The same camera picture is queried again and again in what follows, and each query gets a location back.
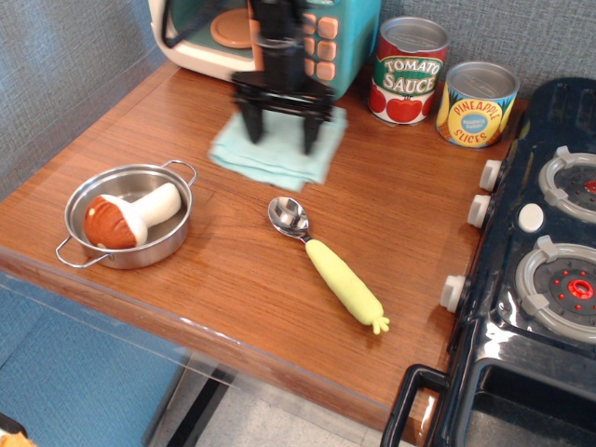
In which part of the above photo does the teal toy microwave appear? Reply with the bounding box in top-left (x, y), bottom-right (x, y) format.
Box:
top-left (148, 0), bottom-right (381, 99)

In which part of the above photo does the black toy stove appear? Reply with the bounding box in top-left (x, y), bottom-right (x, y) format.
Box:
top-left (382, 77), bottom-right (595, 446)

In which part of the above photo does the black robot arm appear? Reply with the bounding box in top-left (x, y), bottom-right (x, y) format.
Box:
top-left (232, 1), bottom-right (334, 155)

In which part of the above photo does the white stove knob bottom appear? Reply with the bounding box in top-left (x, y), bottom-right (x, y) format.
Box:
top-left (440, 276), bottom-right (467, 313)

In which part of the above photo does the white stove knob top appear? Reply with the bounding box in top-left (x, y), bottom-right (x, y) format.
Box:
top-left (479, 159), bottom-right (502, 192)

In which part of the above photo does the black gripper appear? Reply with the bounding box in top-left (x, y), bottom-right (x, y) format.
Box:
top-left (232, 39), bottom-right (333, 155)

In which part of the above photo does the tomato sauce can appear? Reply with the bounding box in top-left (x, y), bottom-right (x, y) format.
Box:
top-left (368, 16), bottom-right (450, 125)

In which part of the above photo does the black braided cable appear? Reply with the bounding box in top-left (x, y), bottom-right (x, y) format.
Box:
top-left (159, 0), bottom-right (252, 49)

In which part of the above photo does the light blue towel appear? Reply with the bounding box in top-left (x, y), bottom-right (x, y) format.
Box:
top-left (209, 107), bottom-right (347, 192)

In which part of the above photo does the spoon with yellow-green handle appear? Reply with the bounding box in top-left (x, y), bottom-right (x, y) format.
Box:
top-left (268, 196), bottom-right (390, 335)

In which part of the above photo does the white stove knob middle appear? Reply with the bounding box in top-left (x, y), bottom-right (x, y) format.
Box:
top-left (467, 195), bottom-right (491, 229)

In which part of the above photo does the small steel pot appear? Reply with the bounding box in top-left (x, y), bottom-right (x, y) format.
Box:
top-left (55, 160), bottom-right (198, 270)

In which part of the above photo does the pineapple slices can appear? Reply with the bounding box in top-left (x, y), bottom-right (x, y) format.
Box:
top-left (436, 61), bottom-right (520, 148)

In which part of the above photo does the plush brown mushroom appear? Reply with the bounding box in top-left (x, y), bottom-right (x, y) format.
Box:
top-left (83, 183), bottom-right (182, 250)

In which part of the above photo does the white stove knob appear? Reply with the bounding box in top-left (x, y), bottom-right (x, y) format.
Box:
top-left (467, 195), bottom-right (491, 229)
top-left (479, 159), bottom-right (502, 192)
top-left (440, 276), bottom-right (467, 313)

